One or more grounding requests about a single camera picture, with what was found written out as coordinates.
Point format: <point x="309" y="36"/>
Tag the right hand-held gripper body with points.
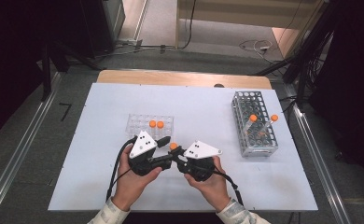
<point x="202" y="151"/>

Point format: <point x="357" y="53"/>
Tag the clear acrylic tube rack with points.
<point x="139" y="123"/>

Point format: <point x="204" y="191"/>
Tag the wooden table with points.
<point x="170" y="79"/>

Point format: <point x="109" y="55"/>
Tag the person's right hand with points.
<point x="212" y="189"/>

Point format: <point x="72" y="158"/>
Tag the aluminium floor rail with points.
<point x="317" y="149"/>
<point x="21" y="146"/>

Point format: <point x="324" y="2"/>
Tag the black tripod stand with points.
<point x="46" y="71"/>

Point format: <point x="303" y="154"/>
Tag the beige wooden furniture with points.
<point x="248" y="14"/>

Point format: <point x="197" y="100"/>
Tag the dark cabinet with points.
<point x="99" y="28"/>

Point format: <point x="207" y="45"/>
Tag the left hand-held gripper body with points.
<point x="142" y="144"/>

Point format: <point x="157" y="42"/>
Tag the dark curtain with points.
<point x="12" y="62"/>
<point x="351" y="77"/>

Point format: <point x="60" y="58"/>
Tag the person's left hand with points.
<point x="130" y="186"/>

